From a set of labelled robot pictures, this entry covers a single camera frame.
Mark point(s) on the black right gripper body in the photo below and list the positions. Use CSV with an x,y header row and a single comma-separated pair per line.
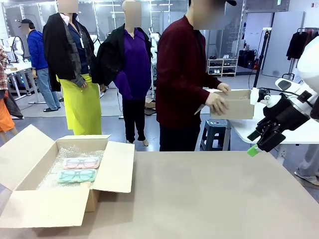
x,y
284,114

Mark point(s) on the small cardboard box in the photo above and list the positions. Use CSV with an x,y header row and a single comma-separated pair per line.
x,y
236,109

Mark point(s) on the pink glasses case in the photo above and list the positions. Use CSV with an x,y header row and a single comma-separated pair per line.
x,y
81,163

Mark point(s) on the mint green glasses case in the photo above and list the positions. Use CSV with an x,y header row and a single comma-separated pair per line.
x,y
77,175

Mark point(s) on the large cardboard box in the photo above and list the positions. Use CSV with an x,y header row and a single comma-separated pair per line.
x,y
47,206

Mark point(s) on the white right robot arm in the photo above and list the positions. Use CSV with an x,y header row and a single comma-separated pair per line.
x,y
307,74

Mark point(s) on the person's right forearm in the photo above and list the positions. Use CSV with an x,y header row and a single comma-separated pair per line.
x,y
194,93

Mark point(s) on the person's left forearm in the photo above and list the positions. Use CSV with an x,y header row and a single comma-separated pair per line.
x,y
210,81

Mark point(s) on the person's right hand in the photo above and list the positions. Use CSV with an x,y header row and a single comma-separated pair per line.
x,y
218,104

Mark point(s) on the person's left hand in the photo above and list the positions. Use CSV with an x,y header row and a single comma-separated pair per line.
x,y
224,87

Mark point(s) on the white side table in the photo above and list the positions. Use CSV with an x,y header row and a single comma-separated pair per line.
x,y
244,129

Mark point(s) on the grey plastic stool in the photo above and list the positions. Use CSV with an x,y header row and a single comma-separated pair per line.
x,y
214,134

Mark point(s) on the person in grey trousers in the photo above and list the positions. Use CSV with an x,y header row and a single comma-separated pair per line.
x,y
307,166

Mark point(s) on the black tripod stand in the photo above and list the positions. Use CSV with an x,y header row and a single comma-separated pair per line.
x,y
261,57

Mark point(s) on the black bags on floor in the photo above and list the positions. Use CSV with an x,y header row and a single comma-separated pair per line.
x,y
246,58

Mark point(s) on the clothes rack with dark garments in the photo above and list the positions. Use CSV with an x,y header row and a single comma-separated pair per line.
x,y
299,44

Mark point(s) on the white shoe rack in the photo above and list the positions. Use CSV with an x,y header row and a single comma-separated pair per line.
x,y
223,67

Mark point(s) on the person in maroon sweater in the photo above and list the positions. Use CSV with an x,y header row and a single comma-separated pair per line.
x,y
179,79

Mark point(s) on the flat cardboard on floor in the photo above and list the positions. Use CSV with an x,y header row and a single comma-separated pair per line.
x,y
150,102

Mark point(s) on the mannequin with purple shirt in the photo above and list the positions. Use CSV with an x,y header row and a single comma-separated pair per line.
x,y
134,69

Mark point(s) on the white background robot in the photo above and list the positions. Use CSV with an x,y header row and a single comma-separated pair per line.
x,y
15,47
154,41
94,41

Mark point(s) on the mannequin with yellow apron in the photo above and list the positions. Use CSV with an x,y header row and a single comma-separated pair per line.
x,y
79,104

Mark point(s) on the clear bubble wrap sheet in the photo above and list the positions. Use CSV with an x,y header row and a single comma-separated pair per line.
x,y
52,174

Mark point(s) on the person in blue jacket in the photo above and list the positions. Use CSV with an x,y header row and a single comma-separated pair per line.
x,y
40,57

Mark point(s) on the white background work table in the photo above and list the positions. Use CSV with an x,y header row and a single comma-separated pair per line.
x,y
17,68

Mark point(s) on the mannequin with orange trousers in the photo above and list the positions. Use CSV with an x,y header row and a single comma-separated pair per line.
x,y
5,117

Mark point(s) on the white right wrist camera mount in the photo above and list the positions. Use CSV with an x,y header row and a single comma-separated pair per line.
x,y
256,95

